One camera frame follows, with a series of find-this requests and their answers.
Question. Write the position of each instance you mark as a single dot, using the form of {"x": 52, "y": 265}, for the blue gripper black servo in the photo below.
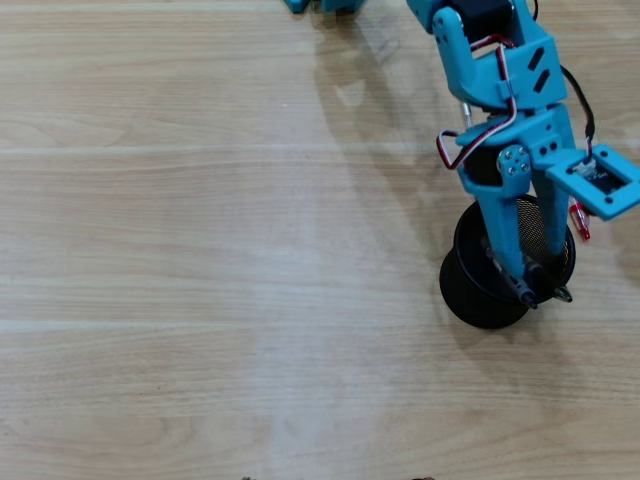
{"x": 531, "y": 134}

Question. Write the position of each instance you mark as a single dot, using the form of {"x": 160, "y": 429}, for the black clip pen black grip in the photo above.
{"x": 542, "y": 275}

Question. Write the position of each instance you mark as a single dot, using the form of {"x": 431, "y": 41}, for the clear pen grey grip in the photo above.
{"x": 525, "y": 297}

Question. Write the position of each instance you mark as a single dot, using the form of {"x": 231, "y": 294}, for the clear capped stick pen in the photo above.
{"x": 467, "y": 117}

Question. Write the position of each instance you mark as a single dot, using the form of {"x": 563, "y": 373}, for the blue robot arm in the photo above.
{"x": 480, "y": 75}

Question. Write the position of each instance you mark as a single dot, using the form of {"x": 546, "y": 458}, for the red retractable pen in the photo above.
{"x": 582, "y": 225}

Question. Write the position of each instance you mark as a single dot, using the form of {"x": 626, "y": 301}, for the black mesh pen holder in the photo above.
{"x": 460, "y": 295}

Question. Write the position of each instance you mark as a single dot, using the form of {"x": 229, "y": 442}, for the blue mounted wrist camera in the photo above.
{"x": 610, "y": 207}

